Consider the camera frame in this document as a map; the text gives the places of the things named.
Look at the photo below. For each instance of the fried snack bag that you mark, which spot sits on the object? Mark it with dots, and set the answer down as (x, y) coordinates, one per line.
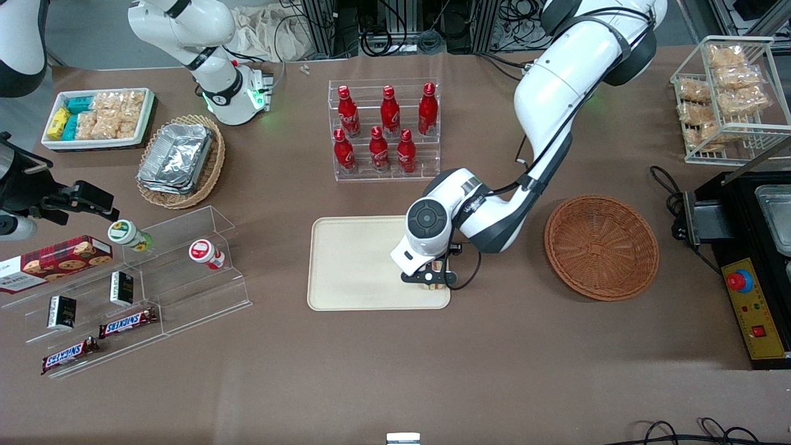
(692, 112)
(738, 77)
(693, 90)
(703, 136)
(726, 57)
(744, 102)

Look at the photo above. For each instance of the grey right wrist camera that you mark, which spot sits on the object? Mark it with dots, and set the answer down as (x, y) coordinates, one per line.
(13, 227)

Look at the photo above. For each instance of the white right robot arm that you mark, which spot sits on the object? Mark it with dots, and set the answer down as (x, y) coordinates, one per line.
(217, 93)

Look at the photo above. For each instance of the clear acrylic stepped shelf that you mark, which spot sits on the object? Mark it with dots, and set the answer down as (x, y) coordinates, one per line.
(185, 296)

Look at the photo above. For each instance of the clear acrylic bottle rack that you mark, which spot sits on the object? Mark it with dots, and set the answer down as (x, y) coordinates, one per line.
(426, 167)

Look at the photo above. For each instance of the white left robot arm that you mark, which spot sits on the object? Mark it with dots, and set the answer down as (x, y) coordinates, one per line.
(556, 93)

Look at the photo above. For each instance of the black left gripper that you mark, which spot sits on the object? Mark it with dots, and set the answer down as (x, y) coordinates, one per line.
(455, 251)

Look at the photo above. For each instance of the white crumpled cloth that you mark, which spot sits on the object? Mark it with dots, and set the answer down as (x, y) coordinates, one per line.
(266, 34)

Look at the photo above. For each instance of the oval light wicker basket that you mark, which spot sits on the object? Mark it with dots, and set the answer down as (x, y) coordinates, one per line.
(210, 173)

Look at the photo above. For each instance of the small black white box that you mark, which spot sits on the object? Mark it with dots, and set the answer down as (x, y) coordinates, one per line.
(62, 312)
(122, 288)

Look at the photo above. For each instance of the black table appliance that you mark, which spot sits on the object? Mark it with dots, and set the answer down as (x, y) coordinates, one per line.
(741, 228)

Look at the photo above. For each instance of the round brown wicker basket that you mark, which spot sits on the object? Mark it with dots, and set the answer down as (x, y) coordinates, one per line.
(600, 247)

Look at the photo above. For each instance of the green lid drink cup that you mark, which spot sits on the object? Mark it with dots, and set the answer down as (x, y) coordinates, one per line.
(126, 233)

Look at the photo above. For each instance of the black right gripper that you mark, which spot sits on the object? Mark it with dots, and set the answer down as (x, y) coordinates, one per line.
(32, 194)

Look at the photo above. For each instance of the silver metal bracket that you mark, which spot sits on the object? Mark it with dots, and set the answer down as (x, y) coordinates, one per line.
(403, 439)

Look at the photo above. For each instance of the beige plastic tray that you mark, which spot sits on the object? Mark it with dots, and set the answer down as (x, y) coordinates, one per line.
(352, 266)

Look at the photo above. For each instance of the red cola bottle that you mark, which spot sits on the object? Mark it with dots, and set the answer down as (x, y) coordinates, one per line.
(406, 154)
(390, 114)
(379, 153)
(348, 114)
(343, 154)
(427, 111)

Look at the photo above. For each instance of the Snickers chocolate bar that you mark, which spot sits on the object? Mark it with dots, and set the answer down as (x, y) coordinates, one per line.
(126, 322)
(67, 355)

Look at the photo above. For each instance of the yellow snack pack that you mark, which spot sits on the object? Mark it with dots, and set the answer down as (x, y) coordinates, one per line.
(58, 122)

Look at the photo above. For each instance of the red tartan cookie box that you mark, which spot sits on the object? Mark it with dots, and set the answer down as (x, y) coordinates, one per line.
(55, 262)

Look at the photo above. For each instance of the red lid drink cup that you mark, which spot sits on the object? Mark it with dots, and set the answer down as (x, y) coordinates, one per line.
(204, 252)

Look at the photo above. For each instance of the aluminium foil tray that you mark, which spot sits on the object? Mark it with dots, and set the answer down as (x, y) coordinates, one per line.
(167, 188)
(176, 154)

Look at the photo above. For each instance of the teal snack pack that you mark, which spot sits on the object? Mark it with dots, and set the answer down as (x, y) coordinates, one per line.
(71, 127)
(80, 104)

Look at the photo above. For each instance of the clear rice cracker bag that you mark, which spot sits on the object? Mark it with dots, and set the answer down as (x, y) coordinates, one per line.
(128, 122)
(117, 102)
(86, 125)
(105, 127)

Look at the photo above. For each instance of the red emergency stop button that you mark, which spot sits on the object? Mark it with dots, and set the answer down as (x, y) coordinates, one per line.
(739, 281)

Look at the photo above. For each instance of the yellow control panel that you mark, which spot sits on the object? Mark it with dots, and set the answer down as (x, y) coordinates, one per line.
(760, 321)

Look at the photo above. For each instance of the white rectangular snack tray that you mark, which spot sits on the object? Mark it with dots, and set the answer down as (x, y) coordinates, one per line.
(93, 144)

